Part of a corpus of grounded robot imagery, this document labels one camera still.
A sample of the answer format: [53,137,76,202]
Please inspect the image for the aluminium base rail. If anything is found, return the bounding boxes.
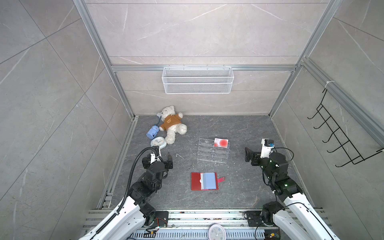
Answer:
[80,209,334,240]

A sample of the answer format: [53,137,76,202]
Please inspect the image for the light blue alarm clock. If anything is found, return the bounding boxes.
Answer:
[150,137,167,150]

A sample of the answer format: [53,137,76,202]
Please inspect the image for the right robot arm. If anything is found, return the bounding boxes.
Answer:
[245,146,339,240]

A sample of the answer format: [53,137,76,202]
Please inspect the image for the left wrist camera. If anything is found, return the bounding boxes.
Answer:
[150,149,162,164]

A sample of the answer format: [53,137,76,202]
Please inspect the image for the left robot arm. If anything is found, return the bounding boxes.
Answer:
[81,147,173,240]

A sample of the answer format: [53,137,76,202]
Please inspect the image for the clear acrylic card stand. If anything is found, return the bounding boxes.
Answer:
[197,139,230,164]

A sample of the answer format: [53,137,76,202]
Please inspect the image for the black wire hook rack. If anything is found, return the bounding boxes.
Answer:
[307,89,384,168]

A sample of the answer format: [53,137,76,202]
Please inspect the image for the white teddy bear orange shirt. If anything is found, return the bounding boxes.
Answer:
[158,106,188,145]

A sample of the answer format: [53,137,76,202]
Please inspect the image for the blue small bottle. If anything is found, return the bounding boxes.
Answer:
[146,125,160,140]

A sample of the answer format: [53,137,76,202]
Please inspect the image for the white wire mesh basket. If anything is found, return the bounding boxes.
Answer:
[162,67,235,95]

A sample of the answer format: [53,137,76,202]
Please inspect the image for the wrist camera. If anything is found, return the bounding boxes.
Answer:
[260,139,275,159]
[150,149,162,164]

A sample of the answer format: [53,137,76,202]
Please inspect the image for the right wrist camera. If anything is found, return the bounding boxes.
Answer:
[260,139,275,159]

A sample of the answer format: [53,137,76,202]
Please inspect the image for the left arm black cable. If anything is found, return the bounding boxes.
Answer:
[89,146,160,238]

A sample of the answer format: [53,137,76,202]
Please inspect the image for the white round clock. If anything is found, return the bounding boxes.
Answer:
[208,224,227,240]

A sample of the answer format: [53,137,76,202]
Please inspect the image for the red leather card holder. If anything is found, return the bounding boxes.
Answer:
[191,173,225,191]

